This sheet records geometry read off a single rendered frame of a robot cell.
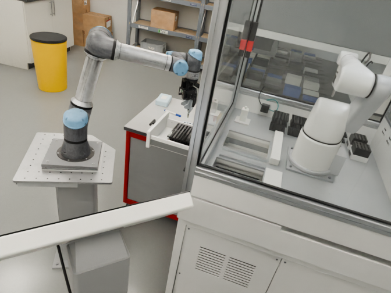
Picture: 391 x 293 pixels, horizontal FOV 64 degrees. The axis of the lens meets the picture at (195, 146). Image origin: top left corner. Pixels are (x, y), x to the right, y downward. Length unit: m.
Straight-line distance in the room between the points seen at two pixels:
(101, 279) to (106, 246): 0.10
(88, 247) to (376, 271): 1.05
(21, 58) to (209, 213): 4.20
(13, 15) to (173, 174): 3.48
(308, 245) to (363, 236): 0.20
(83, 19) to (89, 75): 4.50
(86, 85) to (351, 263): 1.44
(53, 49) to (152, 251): 2.74
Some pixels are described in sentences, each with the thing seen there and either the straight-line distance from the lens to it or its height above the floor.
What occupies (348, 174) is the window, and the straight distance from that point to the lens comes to 1.18.
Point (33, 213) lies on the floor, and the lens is 2.62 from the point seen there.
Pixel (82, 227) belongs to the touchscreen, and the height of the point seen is 1.18.
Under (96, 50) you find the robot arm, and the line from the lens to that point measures 1.55.
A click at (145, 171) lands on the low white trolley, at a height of 0.44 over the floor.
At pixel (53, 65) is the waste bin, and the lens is 4.24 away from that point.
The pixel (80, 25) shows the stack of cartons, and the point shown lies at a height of 0.35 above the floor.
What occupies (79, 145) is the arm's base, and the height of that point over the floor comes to 0.86.
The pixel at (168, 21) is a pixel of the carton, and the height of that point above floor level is 0.72.
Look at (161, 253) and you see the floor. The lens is 2.30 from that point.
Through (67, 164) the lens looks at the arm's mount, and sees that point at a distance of 1.70.
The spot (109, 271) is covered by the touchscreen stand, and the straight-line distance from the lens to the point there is 0.99.
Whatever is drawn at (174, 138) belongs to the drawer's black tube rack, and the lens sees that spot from 1.74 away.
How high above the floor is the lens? 1.79
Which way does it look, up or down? 32 degrees down
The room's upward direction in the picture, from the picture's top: 11 degrees clockwise
